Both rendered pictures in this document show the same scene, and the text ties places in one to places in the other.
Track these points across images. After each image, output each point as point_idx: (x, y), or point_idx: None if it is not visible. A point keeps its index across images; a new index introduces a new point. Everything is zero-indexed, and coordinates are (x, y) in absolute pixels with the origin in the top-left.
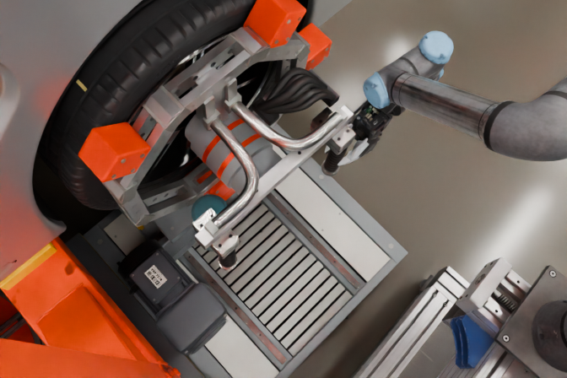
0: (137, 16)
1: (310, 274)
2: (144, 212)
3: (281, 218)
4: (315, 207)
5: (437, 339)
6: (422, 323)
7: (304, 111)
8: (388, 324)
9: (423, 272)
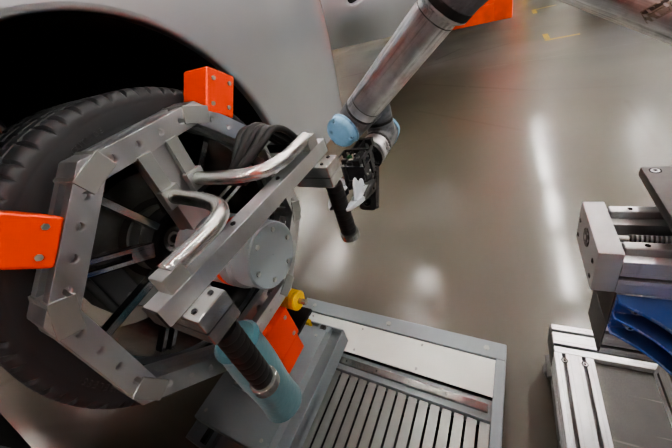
0: (48, 113)
1: (432, 423)
2: (139, 370)
3: (373, 379)
4: (398, 351)
5: (618, 413)
6: (583, 401)
7: (352, 290)
8: (552, 441)
9: (537, 361)
